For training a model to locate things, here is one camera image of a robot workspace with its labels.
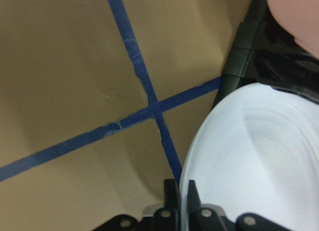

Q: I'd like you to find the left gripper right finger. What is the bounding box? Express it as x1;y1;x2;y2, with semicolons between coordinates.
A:
186;180;236;231

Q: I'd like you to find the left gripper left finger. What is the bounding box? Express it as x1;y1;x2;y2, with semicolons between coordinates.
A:
139;179;180;231

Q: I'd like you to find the light blue plate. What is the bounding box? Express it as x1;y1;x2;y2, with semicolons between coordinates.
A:
179;83;319;231

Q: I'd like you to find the black plate rack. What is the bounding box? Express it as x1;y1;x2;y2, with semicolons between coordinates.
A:
213;0;319;107

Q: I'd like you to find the pink plate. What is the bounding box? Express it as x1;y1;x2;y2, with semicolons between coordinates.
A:
267;0;319;58

